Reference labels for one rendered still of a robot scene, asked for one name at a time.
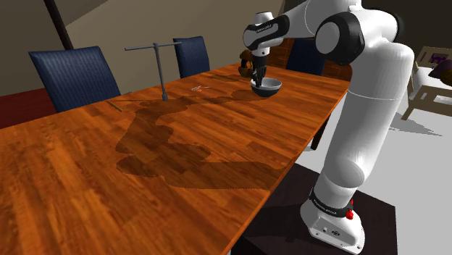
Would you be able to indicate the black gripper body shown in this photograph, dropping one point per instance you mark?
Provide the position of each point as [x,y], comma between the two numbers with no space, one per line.
[260,62]

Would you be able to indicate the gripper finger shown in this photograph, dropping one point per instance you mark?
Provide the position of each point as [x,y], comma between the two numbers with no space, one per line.
[262,76]
[255,77]

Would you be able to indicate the wooden dining table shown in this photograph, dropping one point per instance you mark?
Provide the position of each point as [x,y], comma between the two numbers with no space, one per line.
[88,176]

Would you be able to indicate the brown figure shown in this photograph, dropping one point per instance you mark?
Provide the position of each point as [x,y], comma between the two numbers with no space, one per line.
[245,67]

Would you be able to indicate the grey bowl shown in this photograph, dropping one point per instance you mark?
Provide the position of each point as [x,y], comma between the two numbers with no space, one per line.
[270,87]

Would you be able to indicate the wooden armchair with white cushions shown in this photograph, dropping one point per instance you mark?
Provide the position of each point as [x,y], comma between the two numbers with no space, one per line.
[429,92]

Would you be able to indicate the dark robot stand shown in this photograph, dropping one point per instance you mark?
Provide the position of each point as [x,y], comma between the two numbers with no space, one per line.
[282,226]

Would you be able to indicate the large blue chair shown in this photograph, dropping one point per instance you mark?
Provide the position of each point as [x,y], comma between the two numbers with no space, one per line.
[76,77]

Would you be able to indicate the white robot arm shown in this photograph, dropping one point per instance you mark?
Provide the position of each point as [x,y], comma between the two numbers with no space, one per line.
[370,106]

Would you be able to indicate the thin dark grey stick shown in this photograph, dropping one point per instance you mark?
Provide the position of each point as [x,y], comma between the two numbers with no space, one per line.
[114,106]

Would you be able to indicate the grey T-shaped tool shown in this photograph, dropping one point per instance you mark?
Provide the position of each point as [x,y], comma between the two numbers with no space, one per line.
[159,67]

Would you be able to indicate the small white and red object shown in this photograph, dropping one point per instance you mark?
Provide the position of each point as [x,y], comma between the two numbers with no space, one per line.
[199,88]

